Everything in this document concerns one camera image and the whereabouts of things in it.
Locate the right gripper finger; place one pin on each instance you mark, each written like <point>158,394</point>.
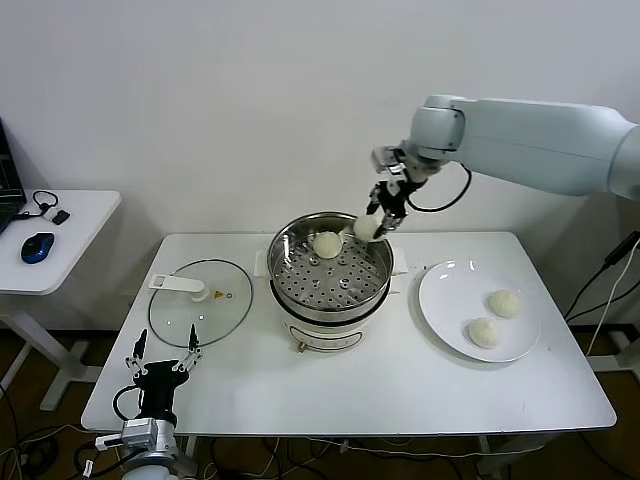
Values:
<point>394,223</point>
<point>376,199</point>

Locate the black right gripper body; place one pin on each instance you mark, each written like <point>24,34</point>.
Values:
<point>397,192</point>

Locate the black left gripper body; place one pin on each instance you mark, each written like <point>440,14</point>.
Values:
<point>161,385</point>

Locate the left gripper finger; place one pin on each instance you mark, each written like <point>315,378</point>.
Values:
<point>136,365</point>
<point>190,360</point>

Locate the white steamed baozi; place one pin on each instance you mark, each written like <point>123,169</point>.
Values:
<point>504,303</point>
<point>366,229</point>
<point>484,333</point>
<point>327,245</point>

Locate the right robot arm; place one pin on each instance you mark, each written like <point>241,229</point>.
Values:
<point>525,140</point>

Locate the stainless steel steamer basket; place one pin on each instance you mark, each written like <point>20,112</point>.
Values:
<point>287,240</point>

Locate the white round plate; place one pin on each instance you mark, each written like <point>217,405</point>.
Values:
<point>450,310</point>

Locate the white electric pot base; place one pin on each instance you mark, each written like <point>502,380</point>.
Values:
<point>325,332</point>

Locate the white side table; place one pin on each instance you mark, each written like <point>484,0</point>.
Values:
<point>65,240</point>

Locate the blue computer mouse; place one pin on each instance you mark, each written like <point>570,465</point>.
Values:
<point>38,248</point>

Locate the small black dongle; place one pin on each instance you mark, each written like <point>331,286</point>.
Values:
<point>61,218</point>

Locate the black laptop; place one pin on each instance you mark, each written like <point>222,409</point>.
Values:
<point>9,185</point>

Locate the white desk foot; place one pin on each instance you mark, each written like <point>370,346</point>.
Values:
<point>612,363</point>

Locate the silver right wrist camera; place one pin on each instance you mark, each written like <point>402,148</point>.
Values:
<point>384,156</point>

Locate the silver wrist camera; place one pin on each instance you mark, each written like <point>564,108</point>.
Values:
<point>384,156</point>
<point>136,432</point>

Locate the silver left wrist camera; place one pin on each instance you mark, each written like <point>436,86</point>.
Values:
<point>136,432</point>

